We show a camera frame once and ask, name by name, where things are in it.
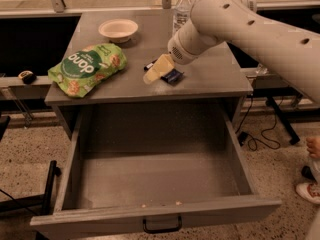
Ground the open grey top drawer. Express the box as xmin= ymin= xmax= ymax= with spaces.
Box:
xmin=31 ymin=104 xmax=281 ymax=240

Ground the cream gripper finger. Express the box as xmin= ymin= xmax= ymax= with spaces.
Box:
xmin=152 ymin=54 xmax=175 ymax=77
xmin=143 ymin=69 xmax=160 ymax=84

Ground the grey wooden cabinet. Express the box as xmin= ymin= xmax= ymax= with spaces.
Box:
xmin=44 ymin=8 xmax=254 ymax=141

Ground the clear plastic water bottle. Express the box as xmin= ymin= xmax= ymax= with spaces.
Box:
xmin=172 ymin=0 xmax=192 ymax=34

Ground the black chair base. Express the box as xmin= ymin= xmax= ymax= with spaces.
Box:
xmin=0 ymin=160 xmax=61 ymax=216

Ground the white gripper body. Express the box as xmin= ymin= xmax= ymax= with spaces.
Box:
xmin=168 ymin=19 xmax=223 ymax=65

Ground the green dang snack bag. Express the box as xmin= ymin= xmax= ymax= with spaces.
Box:
xmin=48 ymin=43 xmax=127 ymax=98

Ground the white red sneaker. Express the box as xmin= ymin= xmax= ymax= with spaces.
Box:
xmin=296 ymin=183 xmax=320 ymax=204

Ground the black yellow tape measure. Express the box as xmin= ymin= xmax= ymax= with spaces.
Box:
xmin=18 ymin=70 xmax=37 ymax=84

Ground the dark blue rxbar wrapper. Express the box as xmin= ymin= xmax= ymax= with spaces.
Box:
xmin=144 ymin=61 xmax=183 ymax=84

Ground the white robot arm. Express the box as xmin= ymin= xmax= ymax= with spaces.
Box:
xmin=143 ymin=0 xmax=320 ymax=103

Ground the white paper bowl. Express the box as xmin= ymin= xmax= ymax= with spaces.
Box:
xmin=98 ymin=19 xmax=138 ymax=43

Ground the black drawer handle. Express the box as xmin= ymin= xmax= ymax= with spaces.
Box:
xmin=142 ymin=215 xmax=182 ymax=234

